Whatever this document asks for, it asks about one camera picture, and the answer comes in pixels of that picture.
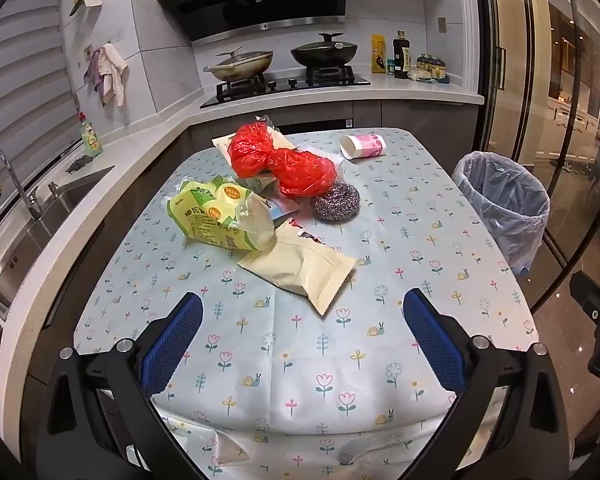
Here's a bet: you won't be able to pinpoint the seasoning jar set with tray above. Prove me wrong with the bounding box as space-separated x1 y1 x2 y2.
416 54 451 83

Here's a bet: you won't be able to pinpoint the white dish cloth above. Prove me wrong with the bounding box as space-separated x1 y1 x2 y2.
100 43 130 107

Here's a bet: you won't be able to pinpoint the black framed glass sliding door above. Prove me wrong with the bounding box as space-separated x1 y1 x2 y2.
472 0 600 281

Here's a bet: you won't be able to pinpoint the black wok lid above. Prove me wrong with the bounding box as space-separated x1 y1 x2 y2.
291 33 353 58

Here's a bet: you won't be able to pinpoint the chrome faucet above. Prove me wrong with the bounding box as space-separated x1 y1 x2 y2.
0 146 43 221

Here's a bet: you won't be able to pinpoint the red white wrapper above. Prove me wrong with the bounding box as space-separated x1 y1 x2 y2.
287 220 326 246

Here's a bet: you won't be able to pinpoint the beige packet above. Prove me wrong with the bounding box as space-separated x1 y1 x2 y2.
237 222 357 317

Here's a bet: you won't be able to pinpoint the yellow green snack bag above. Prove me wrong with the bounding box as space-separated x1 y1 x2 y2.
166 175 276 252

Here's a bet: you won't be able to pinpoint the dark sauce bottle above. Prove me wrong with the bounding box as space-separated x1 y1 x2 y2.
393 31 412 80

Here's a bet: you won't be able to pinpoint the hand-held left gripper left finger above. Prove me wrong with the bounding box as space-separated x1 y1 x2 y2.
37 290 206 480

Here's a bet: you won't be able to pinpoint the red plastic bag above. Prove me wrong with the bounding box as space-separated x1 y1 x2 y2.
229 121 338 198

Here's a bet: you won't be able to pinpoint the yellow seasoning packet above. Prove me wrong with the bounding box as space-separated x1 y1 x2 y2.
371 35 387 74

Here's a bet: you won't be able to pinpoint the steel wool scrubber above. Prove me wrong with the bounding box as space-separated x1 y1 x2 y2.
310 182 361 221

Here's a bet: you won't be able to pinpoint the purple dish cloth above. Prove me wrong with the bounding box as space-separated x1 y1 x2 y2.
84 49 103 93

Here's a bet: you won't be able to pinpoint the black gas stove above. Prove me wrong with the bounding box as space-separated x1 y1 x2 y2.
199 66 372 109

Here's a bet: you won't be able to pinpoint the green dish soap bottle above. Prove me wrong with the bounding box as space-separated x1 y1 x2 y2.
77 111 104 158

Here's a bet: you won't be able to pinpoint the glass wok lid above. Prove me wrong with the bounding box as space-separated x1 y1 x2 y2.
215 46 273 67

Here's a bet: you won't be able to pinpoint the white sideboard cabinet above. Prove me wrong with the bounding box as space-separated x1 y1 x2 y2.
550 97 600 161

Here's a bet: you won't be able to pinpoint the floral tablecloth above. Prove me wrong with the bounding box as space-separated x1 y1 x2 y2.
72 127 541 480

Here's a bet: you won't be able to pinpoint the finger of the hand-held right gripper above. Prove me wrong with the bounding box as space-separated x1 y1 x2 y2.
569 270 600 333

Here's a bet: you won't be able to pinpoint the steel sink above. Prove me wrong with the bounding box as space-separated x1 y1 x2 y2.
0 165 116 321

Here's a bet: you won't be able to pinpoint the small blue white packet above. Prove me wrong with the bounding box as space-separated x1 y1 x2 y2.
267 197 301 226

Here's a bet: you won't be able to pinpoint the black built-in oven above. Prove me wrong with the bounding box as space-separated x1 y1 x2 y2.
275 117 356 136

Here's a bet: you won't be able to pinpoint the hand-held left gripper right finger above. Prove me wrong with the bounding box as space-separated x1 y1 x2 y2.
402 287 573 480

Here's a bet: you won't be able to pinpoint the beige wok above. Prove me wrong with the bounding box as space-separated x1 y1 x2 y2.
202 52 275 82

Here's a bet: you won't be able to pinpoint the white window blinds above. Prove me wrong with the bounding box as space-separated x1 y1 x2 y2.
0 0 81 171

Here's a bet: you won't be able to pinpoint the pink paper cup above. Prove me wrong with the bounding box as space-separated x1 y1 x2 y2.
340 133 386 160

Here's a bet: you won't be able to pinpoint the trash bin with translucent liner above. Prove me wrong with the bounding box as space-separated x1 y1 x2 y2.
451 151 551 278

